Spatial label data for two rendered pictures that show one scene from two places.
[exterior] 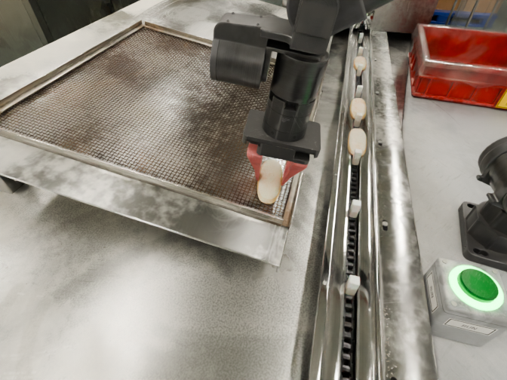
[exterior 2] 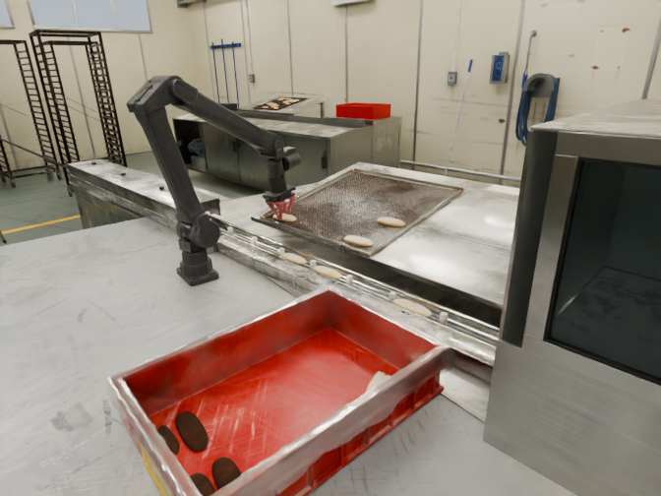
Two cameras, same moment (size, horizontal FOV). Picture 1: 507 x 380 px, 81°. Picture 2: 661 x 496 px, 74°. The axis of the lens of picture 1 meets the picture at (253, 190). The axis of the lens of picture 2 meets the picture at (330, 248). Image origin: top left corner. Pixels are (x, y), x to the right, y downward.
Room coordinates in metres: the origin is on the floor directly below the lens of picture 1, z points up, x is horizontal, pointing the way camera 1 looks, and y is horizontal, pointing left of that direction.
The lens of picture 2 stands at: (1.22, -1.19, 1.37)
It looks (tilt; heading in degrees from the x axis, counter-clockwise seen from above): 22 degrees down; 121
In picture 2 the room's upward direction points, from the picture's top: 1 degrees counter-clockwise
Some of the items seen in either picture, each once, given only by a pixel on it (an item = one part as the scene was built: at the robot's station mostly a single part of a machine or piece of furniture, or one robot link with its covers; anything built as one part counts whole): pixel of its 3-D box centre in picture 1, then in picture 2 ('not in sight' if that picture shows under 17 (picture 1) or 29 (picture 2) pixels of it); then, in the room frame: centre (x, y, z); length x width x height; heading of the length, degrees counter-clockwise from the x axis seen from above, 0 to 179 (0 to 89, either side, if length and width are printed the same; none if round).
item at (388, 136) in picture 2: not in sight; (362, 155); (-1.01, 3.34, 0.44); 0.70 x 0.55 x 0.87; 165
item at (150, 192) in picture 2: not in sight; (131, 184); (-0.61, 0.08, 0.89); 1.25 x 0.18 x 0.09; 165
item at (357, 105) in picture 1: (358, 107); (327, 271); (0.65, -0.25, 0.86); 0.10 x 0.04 x 0.01; 165
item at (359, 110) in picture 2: not in sight; (363, 110); (-1.01, 3.34, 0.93); 0.51 x 0.36 x 0.13; 169
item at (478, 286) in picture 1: (475, 286); not in sight; (0.17, -0.26, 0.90); 0.04 x 0.04 x 0.02
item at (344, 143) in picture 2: not in sight; (279, 145); (-2.08, 3.21, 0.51); 3.00 x 1.26 x 1.03; 165
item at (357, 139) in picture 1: (357, 140); (293, 257); (0.52, -0.22, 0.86); 0.10 x 0.04 x 0.01; 165
